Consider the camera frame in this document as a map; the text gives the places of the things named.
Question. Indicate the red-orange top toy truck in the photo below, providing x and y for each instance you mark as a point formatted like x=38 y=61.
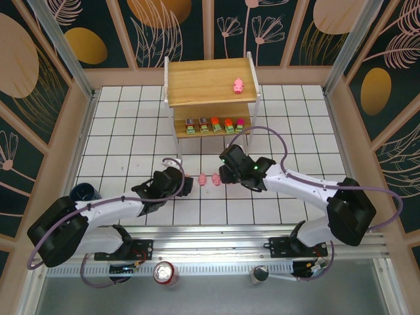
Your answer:
x=228 y=126

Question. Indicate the aluminium frame post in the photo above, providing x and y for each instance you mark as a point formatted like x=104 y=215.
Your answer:
x=348 y=49
x=65 y=49

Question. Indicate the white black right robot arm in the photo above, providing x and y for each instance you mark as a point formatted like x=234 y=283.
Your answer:
x=295 y=187

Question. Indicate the black left controller board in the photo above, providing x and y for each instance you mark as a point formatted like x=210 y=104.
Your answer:
x=123 y=270

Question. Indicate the red soda can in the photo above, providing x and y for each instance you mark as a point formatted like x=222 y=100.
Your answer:
x=166 y=274

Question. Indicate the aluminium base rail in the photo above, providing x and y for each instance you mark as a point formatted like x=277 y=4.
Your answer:
x=213 y=236

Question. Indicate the orange top toy truck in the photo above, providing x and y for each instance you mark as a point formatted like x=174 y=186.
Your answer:
x=215 y=125

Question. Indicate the wooden two-tier shelf white legs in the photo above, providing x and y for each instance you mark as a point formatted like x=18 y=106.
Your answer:
x=203 y=82

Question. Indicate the black controller board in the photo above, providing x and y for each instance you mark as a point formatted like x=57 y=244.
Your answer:
x=123 y=270
x=311 y=267

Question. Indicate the black right controller board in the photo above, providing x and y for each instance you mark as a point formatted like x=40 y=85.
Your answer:
x=311 y=267

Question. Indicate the silver metal cup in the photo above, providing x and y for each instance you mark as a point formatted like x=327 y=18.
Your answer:
x=260 y=273

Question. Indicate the magenta top toy truck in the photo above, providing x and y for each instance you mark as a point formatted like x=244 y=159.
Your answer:
x=240 y=124

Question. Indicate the dark blue mug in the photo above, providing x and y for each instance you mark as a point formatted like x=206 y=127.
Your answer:
x=83 y=192

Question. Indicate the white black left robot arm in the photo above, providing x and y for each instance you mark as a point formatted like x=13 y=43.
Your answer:
x=108 y=210

